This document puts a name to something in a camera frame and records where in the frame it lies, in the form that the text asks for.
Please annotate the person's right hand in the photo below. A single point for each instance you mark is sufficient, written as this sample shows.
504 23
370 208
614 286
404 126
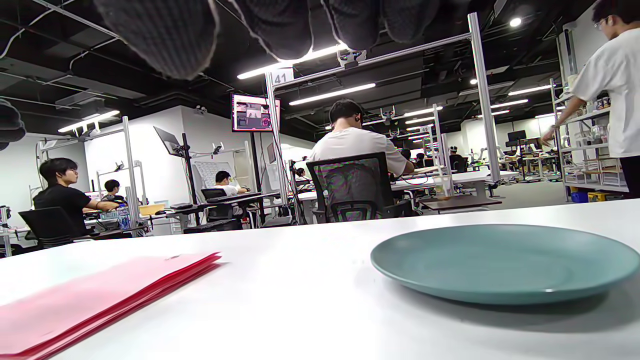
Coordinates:
165 30

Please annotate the pink paper sheet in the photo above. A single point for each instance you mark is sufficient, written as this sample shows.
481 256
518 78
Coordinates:
150 294
75 300

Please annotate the black tilted screen stand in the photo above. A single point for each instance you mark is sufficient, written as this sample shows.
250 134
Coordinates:
167 141

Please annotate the ceiling tube light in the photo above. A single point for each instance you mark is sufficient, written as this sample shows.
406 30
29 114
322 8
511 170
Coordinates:
90 121
320 54
332 94

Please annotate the screen on black pole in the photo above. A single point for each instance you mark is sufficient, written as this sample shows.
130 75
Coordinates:
252 112

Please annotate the white number sign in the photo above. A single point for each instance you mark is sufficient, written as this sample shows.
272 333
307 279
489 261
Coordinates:
282 76

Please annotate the clear water bottle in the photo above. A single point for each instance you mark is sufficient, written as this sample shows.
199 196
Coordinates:
124 217

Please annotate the black desk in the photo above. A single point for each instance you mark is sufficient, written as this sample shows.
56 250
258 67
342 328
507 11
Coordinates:
270 196

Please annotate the black computer tower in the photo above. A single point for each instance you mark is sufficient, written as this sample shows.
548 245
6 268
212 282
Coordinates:
212 226

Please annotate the black mesh office chair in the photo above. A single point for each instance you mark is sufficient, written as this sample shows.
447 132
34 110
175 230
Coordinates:
352 210

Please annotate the white metal stand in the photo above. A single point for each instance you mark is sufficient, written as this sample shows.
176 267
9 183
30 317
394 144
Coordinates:
485 100

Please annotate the brown side table top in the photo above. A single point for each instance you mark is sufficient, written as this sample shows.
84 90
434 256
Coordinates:
460 202

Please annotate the round ceiling spotlight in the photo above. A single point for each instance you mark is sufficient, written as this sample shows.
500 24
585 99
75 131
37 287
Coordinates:
515 22

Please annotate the row of distant ceiling lights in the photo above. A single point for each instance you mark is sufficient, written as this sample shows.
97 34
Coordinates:
530 90

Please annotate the teal round plate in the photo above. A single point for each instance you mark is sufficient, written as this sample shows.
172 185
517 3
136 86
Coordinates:
500 260

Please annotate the grey storage shelf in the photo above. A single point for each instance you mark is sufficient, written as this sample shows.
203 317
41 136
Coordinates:
590 116

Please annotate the blue storage bin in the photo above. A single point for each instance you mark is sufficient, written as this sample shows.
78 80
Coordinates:
580 197

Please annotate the yellow storage box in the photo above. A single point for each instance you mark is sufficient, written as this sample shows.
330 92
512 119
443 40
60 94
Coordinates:
597 197

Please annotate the silver aluminium frame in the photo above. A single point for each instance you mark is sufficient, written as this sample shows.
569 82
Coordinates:
130 165

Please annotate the overhead frame camera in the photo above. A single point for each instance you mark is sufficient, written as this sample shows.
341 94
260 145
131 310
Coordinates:
351 59

